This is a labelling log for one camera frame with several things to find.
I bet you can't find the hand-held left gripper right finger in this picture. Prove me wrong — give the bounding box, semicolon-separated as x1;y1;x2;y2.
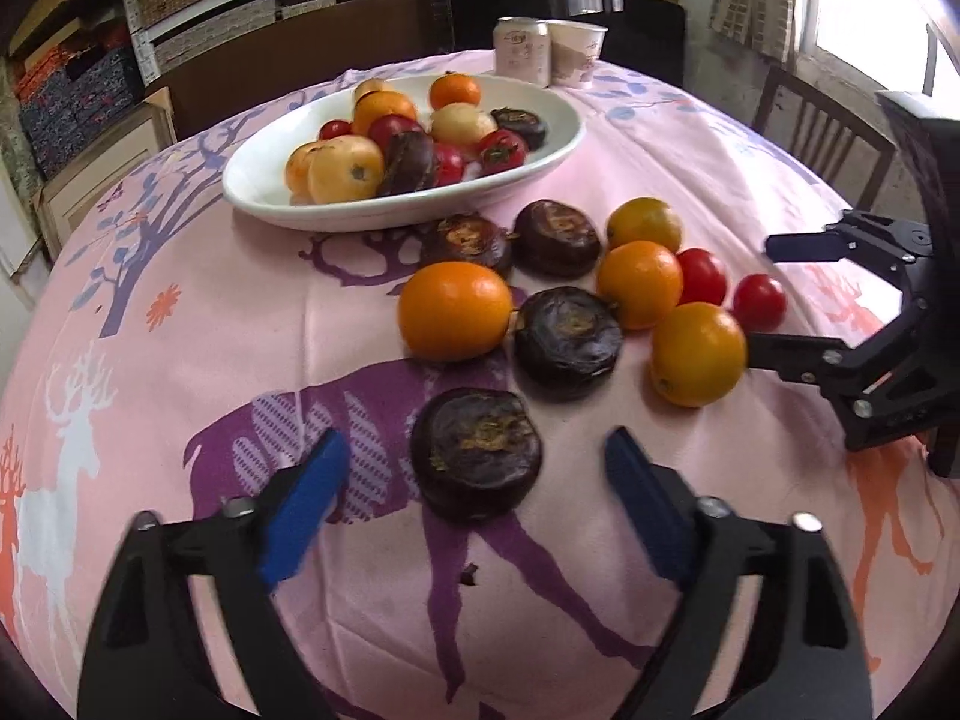
604;426;875;720

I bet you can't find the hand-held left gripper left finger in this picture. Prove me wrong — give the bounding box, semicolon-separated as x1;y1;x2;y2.
75;427;352;720

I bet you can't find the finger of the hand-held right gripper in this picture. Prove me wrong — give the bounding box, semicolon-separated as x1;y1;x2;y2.
765;210;935;280
746;291;938;452

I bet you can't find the orange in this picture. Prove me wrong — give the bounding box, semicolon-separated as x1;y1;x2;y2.
352;90;419;136
606;197;685;254
596;240;685;331
397;261;515;361
429;71;482;110
650;302;749;408

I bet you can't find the dark water chestnut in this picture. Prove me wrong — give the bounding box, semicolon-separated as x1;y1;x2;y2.
410;388;543;524
514;286;625;402
375;131;440;197
491;107;548;151
512;199;603;278
418;212;515;278

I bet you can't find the white oval plate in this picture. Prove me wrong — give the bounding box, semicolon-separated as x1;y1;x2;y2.
223;73;586;232

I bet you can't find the yellow-orange persimmon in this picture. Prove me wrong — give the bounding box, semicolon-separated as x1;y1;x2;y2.
307;135;386;205
285;142;320;194

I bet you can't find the dark wooden chair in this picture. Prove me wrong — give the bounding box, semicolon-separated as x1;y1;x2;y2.
752;64;897;200

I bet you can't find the pink deer print tablecloth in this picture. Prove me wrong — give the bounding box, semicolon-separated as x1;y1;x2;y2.
0;49;960;720

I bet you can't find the checked beige curtain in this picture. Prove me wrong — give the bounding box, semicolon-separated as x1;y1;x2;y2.
709;0;800;61

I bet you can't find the black board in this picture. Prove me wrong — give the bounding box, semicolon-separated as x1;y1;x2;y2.
448;0;687;87

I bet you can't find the white paper cup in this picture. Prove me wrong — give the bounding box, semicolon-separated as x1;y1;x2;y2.
547;20;608;91

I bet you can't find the pink drink can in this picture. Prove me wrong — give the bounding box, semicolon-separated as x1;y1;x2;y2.
493;16;552;87

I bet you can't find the large red tomato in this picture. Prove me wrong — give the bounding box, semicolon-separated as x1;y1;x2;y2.
367;114;425;158

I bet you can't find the stack of blue patterned boxes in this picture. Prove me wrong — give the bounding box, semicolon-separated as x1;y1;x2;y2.
15;45;143;181

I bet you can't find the brown wooden board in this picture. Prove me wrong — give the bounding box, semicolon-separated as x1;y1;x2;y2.
154;0;451;143

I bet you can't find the white metal shelf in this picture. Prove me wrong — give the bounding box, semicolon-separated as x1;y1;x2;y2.
116;0;676;87

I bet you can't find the orange patterned box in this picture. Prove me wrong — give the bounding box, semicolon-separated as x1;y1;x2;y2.
15;22;132;91

